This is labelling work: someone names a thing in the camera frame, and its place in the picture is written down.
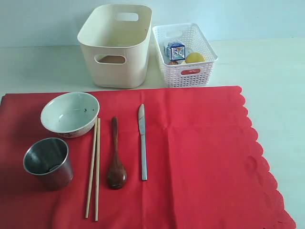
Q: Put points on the wooden chopstick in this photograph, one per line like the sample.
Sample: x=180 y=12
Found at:
x=91 y=171
x=97 y=169

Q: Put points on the dark wooden spoon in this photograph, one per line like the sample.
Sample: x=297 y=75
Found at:
x=117 y=175

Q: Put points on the brown wooden plate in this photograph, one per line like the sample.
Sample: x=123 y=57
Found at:
x=112 y=59

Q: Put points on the silver table knife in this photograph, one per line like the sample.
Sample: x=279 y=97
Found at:
x=141 y=123

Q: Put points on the red tablecloth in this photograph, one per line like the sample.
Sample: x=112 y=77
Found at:
x=206 y=169

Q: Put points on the red toy sausage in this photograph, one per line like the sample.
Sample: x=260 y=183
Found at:
x=191 y=71

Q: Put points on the left wooden chopstick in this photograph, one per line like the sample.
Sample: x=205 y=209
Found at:
x=91 y=171

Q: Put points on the right wooden chopstick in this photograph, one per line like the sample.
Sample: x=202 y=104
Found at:
x=97 y=169

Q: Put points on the blue white milk carton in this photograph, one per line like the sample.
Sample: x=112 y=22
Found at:
x=174 y=50

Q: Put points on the cream plastic storage bin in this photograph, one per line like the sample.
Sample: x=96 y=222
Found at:
x=121 y=30

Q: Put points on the orange fried chicken piece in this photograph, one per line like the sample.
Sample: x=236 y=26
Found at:
x=173 y=63

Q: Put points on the white ceramic bowl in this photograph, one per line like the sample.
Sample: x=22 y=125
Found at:
x=71 y=114

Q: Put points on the stainless steel cup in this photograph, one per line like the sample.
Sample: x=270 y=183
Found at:
x=48 y=160

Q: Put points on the yellow lemon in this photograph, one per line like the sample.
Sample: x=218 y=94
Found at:
x=194 y=57

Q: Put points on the white perforated plastic basket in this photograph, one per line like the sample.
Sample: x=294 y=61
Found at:
x=194 y=40

